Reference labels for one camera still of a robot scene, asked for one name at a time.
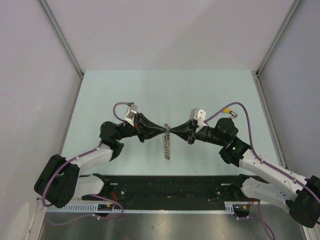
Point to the black white tag key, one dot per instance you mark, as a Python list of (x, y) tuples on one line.
[(233, 115)]

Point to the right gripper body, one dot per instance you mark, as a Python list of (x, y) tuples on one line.
[(206, 134)]

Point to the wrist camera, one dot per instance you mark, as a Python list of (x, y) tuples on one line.
[(131, 113), (199, 116)]

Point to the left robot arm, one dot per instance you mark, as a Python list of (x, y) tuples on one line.
[(62, 178)]

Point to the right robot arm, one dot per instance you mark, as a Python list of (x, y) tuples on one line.
[(296, 194)]

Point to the yellow tag key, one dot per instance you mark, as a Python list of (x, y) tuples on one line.
[(226, 110)]

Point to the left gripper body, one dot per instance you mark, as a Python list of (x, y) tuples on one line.
[(127, 130)]

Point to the metal keyring holder disc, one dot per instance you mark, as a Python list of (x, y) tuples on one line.
[(166, 142)]

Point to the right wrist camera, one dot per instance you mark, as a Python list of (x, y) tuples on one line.
[(199, 116)]

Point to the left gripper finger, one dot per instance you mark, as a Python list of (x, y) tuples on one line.
[(150, 133), (145, 123)]

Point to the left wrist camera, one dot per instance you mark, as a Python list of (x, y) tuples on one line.
[(131, 113)]

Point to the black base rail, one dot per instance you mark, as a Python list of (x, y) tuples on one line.
[(172, 193)]

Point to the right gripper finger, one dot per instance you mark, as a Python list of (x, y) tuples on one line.
[(183, 134), (183, 127)]

